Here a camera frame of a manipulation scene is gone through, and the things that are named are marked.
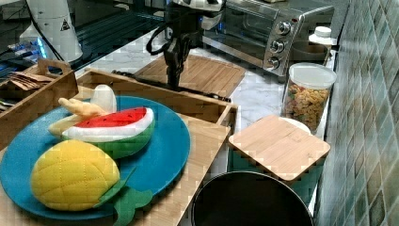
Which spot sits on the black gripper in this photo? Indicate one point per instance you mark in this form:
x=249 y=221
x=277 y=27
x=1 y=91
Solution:
x=182 y=21

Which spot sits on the blue round plate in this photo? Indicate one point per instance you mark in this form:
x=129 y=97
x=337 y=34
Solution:
x=153 y=168

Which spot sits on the teal canister with wooden lid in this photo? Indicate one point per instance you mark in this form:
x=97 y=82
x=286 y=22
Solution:
x=284 y=151

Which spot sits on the dark grey cup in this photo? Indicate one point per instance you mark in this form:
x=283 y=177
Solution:
x=307 y=51

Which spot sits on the plush yellow pineapple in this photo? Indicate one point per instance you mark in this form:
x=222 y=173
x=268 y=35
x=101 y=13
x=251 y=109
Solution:
x=77 y=176

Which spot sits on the wooden tea bag tray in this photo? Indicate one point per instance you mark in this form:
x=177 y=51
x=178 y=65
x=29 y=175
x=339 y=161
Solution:
x=20 y=107

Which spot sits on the white capped spice bottle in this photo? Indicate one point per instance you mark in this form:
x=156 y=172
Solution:
x=321 y=35

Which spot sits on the wooden cutting board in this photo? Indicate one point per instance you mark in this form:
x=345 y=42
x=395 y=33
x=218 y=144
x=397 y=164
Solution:
x=200 y=73

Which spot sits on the brown Stash tea packet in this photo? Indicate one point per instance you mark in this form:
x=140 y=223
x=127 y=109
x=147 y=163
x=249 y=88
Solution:
x=29 y=81

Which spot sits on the plush peeled banana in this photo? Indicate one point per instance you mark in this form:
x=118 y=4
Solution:
x=103 y=101

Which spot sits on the plush watermelon slice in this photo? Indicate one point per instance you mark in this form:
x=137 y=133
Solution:
x=119 y=134

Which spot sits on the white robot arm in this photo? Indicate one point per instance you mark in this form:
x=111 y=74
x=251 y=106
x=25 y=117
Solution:
x=51 y=26

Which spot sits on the clear jar with snacks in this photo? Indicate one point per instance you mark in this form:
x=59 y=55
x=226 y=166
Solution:
x=306 y=93

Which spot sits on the black utensil pot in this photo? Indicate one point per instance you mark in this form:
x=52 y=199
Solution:
x=246 y=198

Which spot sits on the wooden drawer cabinet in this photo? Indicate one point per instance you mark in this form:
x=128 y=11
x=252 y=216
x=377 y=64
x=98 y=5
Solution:
x=168 y=207

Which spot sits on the stainless steel toaster oven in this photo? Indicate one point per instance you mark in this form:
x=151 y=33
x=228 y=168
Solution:
x=262 y=33

